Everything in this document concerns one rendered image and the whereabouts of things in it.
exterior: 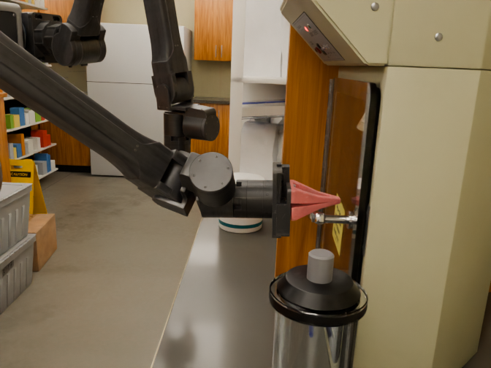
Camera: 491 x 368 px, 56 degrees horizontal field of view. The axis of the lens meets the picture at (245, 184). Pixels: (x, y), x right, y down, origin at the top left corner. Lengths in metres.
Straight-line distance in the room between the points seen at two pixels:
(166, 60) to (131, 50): 4.64
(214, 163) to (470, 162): 0.33
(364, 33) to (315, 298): 0.31
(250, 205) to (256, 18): 1.40
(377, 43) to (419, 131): 0.12
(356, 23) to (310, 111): 0.39
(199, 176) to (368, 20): 0.28
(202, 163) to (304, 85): 0.39
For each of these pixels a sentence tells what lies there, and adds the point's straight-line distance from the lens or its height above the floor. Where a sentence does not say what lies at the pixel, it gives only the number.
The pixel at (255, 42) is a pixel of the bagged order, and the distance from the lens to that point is 1.98.
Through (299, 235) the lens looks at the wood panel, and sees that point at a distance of 1.00.
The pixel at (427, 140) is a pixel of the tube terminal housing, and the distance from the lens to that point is 0.61.
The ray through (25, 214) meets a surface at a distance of 3.07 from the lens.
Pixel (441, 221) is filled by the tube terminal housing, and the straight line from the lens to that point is 0.64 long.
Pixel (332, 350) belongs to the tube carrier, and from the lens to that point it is 0.52.
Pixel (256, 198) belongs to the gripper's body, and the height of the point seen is 1.22.
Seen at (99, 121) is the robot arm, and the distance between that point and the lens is 0.63.
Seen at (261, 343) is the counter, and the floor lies 0.94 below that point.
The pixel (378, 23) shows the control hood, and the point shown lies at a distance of 0.58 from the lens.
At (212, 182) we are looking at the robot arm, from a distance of 0.59.
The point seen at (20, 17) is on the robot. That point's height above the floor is 1.50.
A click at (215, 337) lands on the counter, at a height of 0.94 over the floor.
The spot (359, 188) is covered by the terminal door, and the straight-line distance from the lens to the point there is 0.61.
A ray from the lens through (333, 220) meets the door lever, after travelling 0.65.
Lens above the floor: 1.40
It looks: 15 degrees down
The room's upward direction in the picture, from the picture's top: 2 degrees clockwise
